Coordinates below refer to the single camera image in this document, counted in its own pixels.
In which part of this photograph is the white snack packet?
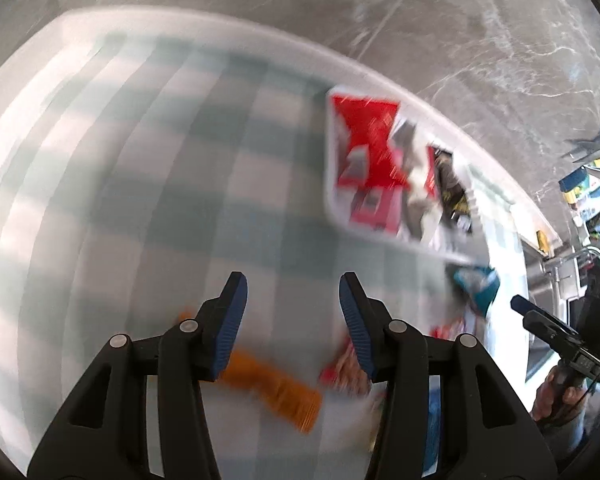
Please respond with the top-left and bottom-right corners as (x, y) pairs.
(390, 120), (441, 241)

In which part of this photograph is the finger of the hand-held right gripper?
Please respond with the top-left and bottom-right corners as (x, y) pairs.
(510, 295), (578, 345)

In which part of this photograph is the blue yellow box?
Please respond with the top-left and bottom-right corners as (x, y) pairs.
(559, 167), (589, 197)

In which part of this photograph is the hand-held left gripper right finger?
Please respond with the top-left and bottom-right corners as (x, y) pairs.
(339, 271), (561, 480)

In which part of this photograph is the person's right hand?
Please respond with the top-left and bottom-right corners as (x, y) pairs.
(531, 360), (600, 427)

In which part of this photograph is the black snack packet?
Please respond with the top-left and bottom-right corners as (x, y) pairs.
(427, 145), (473, 233)

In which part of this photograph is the teal snack packet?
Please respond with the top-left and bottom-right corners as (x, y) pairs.
(447, 265), (501, 317)

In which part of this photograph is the small red snack packet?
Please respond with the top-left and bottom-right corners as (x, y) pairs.
(350, 187), (406, 233)

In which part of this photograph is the green white checked tablecloth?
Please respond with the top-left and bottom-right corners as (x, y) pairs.
(0, 30), (526, 480)

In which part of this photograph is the red strawberry print snack packet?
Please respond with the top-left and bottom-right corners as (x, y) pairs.
(320, 337), (376, 396)

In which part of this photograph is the person's right forearm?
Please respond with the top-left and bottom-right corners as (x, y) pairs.
(542, 412), (595, 471)

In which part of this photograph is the white plastic tray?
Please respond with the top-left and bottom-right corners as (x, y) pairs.
(324, 85), (491, 266)

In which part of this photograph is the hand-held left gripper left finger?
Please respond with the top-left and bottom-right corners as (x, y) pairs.
(27, 271), (249, 480)

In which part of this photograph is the orange snack packet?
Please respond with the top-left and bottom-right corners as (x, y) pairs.
(177, 310), (323, 433)

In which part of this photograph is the steel sink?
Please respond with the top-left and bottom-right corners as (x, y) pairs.
(522, 245), (583, 381)

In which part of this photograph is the metal faucet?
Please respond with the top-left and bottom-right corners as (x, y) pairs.
(542, 246), (600, 286)

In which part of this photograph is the blue cake packet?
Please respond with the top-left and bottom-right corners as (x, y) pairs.
(426, 385), (444, 467)

